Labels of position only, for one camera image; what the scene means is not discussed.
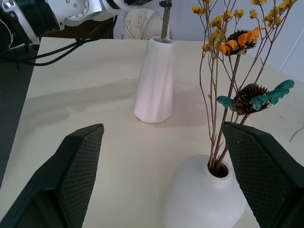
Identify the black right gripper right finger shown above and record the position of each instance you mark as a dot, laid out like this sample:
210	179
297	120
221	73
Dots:
266	175

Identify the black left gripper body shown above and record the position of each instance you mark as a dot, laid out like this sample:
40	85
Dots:
137	2

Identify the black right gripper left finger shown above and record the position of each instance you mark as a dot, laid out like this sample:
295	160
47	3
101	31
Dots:
47	190

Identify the dried flower bouquet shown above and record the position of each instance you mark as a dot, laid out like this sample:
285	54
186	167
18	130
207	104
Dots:
249	99

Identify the olive metal stand pole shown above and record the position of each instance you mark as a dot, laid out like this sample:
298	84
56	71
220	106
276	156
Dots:
165	21

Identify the thin brown twig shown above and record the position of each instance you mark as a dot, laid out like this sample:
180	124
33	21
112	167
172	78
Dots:
297	134

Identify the round white vase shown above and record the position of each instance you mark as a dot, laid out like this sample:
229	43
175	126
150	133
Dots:
197	194

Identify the tall faceted white vase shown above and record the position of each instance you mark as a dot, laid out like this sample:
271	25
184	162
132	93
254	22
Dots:
154	83

